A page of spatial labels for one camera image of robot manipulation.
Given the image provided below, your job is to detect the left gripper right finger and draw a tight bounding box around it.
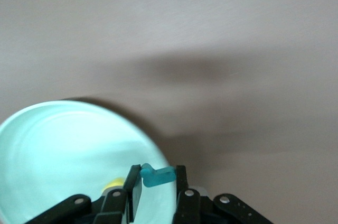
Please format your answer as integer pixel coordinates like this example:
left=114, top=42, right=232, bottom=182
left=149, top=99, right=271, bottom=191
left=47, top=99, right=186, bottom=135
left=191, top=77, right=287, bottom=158
left=173, top=165, right=274, bottom=224

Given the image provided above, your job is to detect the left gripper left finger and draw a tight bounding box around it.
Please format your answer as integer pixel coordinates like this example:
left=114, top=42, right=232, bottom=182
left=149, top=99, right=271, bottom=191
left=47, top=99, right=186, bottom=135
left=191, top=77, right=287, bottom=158
left=26, top=164, right=144, bottom=224

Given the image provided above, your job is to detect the yellow foam letter a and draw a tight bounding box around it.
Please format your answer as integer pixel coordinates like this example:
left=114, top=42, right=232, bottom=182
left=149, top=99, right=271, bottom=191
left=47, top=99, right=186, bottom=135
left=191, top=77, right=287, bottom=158
left=102, top=178, right=125, bottom=192

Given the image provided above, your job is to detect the teal foam letter r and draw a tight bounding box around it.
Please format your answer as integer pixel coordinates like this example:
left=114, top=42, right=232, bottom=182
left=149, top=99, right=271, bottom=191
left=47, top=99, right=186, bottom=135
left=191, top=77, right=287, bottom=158
left=140, top=163, right=176, bottom=189

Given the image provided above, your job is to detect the light green plate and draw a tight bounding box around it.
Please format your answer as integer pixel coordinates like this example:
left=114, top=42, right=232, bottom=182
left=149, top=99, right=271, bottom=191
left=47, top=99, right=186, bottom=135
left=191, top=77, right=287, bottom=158
left=0, top=100, right=177, bottom=224

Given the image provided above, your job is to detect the brown table cover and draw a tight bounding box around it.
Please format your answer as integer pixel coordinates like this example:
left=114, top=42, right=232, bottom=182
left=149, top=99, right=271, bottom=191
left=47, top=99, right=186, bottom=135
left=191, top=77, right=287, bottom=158
left=0, top=0, right=338, bottom=224

